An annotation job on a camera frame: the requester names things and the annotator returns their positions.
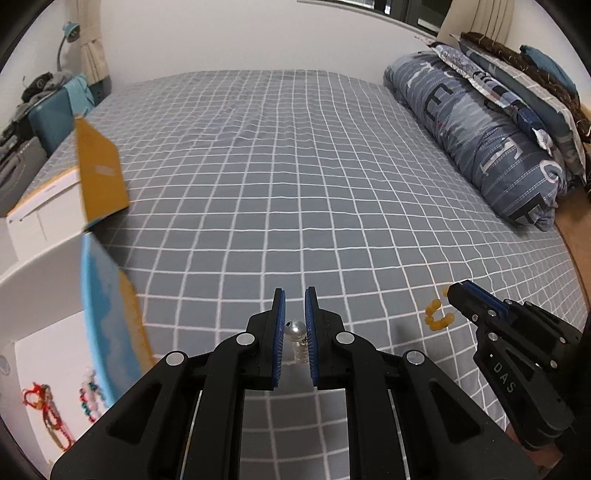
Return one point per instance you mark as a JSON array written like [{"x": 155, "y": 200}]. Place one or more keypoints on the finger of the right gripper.
[
  {"x": 485, "y": 295},
  {"x": 467, "y": 304}
]

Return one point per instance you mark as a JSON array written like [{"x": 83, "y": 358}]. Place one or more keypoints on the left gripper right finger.
[{"x": 407, "y": 419}]

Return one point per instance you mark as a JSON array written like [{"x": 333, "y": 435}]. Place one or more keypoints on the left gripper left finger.
[{"x": 183, "y": 418}]

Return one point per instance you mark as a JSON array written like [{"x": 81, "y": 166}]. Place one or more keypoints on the red cord bracelet gold charm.
[{"x": 53, "y": 422}]

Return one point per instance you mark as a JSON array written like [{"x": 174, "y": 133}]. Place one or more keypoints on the person right hand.
[{"x": 545, "y": 459}]

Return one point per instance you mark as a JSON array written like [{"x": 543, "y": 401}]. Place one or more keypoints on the wooden bed headboard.
[{"x": 573, "y": 222}]

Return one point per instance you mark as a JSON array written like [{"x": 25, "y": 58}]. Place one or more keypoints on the blue yellow cardboard box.
[{"x": 70, "y": 317}]

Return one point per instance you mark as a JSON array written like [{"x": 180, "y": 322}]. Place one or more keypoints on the blue grey folded duvet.
[{"x": 517, "y": 178}]

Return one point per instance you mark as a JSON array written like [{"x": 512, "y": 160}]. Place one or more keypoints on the grey patterned pillow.
[{"x": 540, "y": 115}]

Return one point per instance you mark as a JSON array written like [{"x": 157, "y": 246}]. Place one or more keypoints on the grey checked bed sheet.
[{"x": 244, "y": 182}]

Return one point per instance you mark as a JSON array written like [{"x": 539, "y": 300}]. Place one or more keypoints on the brown fuzzy blanket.
[{"x": 499, "y": 50}]

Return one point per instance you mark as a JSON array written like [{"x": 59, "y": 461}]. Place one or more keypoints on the teal small cushion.
[{"x": 545, "y": 63}]

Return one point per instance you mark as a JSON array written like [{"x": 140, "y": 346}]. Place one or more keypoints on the beige right curtain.
[{"x": 493, "y": 18}]

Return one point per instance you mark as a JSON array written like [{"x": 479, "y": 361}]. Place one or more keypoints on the beige curtain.
[
  {"x": 493, "y": 18},
  {"x": 93, "y": 58}
]

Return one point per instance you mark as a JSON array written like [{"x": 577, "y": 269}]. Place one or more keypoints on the dark window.
[{"x": 425, "y": 15}]

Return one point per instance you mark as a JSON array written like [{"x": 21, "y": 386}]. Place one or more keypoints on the grey suitcase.
[{"x": 18, "y": 173}]

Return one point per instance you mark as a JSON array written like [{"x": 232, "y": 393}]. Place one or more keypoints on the teal suitcase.
[{"x": 52, "y": 118}]

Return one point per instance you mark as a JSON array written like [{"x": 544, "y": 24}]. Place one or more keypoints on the beige left curtain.
[{"x": 93, "y": 58}]

